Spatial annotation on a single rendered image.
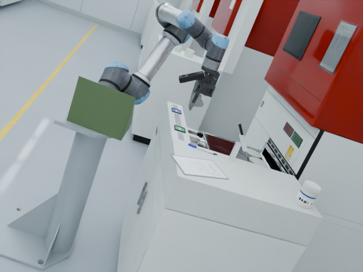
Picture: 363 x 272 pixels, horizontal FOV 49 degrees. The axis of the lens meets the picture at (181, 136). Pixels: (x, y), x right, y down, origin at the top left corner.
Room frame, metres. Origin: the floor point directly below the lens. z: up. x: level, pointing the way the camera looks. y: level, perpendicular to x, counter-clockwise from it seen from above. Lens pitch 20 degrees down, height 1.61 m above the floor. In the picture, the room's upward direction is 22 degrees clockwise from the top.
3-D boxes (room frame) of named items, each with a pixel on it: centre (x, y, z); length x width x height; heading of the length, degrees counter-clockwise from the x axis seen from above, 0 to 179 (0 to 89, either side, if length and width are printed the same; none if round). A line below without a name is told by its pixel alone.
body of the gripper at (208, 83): (1.79, -0.01, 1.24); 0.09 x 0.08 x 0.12; 102
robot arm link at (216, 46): (1.79, 0.00, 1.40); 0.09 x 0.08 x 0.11; 28
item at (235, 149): (1.71, -0.27, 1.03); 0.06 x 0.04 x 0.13; 102
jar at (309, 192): (1.53, -0.57, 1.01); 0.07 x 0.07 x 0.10
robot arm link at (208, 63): (1.79, 0.00, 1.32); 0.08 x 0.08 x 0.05
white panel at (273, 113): (2.21, -0.50, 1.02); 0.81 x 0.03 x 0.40; 12
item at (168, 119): (1.96, 0.05, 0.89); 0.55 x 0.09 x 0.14; 12
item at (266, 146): (2.03, -0.52, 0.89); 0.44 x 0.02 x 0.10; 12
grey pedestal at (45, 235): (1.87, 0.54, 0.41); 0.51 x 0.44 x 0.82; 94
